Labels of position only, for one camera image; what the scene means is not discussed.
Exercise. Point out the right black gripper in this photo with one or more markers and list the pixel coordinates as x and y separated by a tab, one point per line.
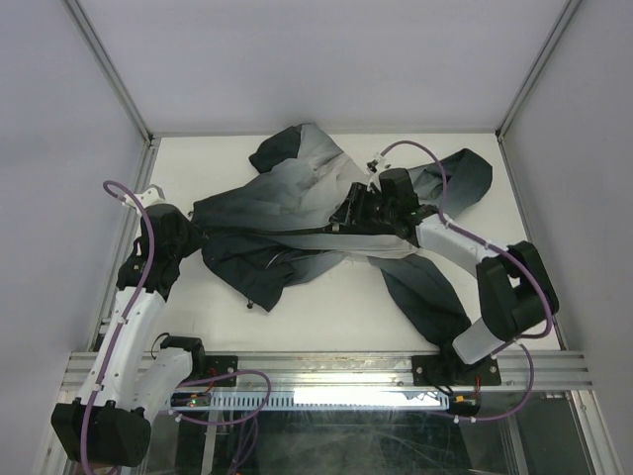
347	216

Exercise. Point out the dark grey zip jacket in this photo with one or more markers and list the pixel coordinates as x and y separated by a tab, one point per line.
290	224

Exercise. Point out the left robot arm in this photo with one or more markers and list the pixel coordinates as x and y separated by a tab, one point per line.
110	419

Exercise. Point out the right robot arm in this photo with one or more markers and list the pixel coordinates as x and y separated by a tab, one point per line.
515	291

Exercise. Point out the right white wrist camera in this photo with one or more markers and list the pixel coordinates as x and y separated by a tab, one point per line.
378	164

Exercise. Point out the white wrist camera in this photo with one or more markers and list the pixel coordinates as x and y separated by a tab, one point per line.
151	196
378	164

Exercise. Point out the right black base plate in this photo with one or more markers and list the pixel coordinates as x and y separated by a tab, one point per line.
434	370

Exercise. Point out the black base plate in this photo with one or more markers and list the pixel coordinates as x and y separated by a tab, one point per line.
434	370
219	365

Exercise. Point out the aluminium mounting rail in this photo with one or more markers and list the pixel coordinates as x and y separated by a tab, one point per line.
550	370

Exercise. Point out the slotted grey cable duct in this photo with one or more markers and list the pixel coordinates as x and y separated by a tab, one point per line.
313	399

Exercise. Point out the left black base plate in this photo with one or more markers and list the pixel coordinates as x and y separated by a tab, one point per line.
219	365

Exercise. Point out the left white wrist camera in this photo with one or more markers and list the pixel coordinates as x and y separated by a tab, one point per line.
151	196

